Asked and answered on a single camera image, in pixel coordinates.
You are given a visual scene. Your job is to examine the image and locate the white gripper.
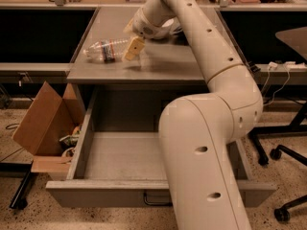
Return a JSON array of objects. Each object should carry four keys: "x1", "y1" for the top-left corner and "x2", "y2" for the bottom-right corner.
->
[{"x1": 122, "y1": 7, "x2": 175, "y2": 61}]

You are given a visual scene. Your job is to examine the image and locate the clear plastic water bottle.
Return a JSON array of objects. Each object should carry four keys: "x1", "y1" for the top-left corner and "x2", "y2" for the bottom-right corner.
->
[{"x1": 83, "y1": 38, "x2": 130, "y2": 63}]

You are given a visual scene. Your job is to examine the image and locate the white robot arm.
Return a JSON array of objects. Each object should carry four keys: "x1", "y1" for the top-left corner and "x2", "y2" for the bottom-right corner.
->
[{"x1": 128, "y1": 0, "x2": 263, "y2": 230}]

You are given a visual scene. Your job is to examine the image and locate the open grey top drawer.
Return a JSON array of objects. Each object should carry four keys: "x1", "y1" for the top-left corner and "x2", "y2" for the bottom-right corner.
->
[{"x1": 46, "y1": 87, "x2": 276, "y2": 207}]

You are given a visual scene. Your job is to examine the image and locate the white ceramic bowl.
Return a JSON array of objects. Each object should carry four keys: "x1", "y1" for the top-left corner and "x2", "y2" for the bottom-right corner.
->
[{"x1": 161, "y1": 17, "x2": 181, "y2": 36}]

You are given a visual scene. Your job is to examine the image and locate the grey metal cabinet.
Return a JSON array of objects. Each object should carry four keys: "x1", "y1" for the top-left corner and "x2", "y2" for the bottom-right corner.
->
[{"x1": 66, "y1": 6, "x2": 253, "y2": 113}]

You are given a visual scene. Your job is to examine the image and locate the brown cardboard box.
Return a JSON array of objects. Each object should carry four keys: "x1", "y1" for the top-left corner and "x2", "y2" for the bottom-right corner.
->
[{"x1": 12, "y1": 81, "x2": 85, "y2": 180}]

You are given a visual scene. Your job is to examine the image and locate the items inside cardboard box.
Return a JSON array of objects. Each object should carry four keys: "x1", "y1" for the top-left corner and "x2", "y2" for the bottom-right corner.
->
[{"x1": 59, "y1": 126, "x2": 82, "y2": 157}]

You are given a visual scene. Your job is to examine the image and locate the white power adapter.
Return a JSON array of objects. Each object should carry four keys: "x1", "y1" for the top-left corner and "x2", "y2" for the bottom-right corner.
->
[{"x1": 268, "y1": 61, "x2": 278, "y2": 70}]

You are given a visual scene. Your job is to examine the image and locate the black left stand foot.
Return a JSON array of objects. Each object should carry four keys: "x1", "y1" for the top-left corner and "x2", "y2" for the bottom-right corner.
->
[{"x1": 0, "y1": 162, "x2": 33, "y2": 210}]

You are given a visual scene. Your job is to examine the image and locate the black office chair base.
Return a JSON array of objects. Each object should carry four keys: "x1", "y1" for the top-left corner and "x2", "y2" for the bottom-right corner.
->
[{"x1": 269, "y1": 144, "x2": 307, "y2": 223}]

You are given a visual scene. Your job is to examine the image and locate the black drawer handle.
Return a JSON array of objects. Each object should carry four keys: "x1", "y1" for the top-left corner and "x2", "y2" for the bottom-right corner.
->
[{"x1": 143, "y1": 191, "x2": 173, "y2": 207}]

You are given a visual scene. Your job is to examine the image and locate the black table leg frame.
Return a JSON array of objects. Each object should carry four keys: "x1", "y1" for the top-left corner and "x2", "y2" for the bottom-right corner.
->
[{"x1": 248, "y1": 103, "x2": 307, "y2": 166}]

